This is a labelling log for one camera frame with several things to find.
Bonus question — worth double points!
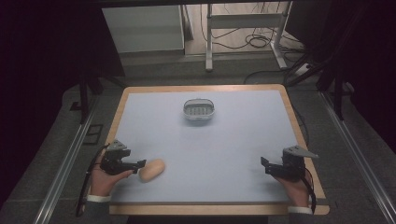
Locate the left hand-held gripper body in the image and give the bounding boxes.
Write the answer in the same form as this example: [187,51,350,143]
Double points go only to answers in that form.
[100,138,133,176]

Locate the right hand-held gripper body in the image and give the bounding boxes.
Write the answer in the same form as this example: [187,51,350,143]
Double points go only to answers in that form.
[269,145,319,183]

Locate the tan bread roll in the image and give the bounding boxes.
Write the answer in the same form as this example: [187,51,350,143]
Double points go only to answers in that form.
[137,158,166,184]

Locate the white slotted basket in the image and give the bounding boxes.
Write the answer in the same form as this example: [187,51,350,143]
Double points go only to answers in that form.
[182,98,216,121]

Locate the person's right hand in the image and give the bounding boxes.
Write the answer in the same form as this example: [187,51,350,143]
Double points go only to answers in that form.
[273,171,313,208]

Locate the person's left hand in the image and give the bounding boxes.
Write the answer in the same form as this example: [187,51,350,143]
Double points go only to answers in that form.
[90,154,134,198]

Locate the black floor plate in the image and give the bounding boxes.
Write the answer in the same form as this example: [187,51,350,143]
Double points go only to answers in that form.
[81,123,105,146]

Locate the pale blue table mat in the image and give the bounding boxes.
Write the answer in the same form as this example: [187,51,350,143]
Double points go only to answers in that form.
[110,90,308,205]

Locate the black tripod stand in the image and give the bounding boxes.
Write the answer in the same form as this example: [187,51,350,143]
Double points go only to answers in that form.
[69,69,128,125]
[284,52,358,121]

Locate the white power strip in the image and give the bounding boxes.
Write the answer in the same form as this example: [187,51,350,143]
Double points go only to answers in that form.
[293,63,313,77]

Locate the dark curtain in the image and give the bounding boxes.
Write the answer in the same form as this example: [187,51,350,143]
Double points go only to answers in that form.
[284,0,396,153]
[0,0,125,213]

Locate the white cabinet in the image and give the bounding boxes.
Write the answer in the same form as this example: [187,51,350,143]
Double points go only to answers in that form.
[101,5,186,54]

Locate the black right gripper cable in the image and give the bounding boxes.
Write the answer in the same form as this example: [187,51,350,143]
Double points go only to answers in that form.
[299,167,318,216]

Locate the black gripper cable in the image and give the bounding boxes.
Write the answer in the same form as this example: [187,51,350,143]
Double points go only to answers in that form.
[299,167,318,216]
[75,143,110,218]

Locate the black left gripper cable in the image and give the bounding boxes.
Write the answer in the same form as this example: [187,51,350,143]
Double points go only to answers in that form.
[75,143,110,218]

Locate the aluminium rail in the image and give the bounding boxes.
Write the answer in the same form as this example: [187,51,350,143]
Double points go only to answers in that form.
[32,101,98,224]
[319,91,396,224]

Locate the black floor cables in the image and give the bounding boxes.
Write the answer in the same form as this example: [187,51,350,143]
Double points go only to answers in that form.
[200,2,307,63]

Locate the white metal desk frame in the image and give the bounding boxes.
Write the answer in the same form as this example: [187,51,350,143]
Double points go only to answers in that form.
[205,1,294,73]

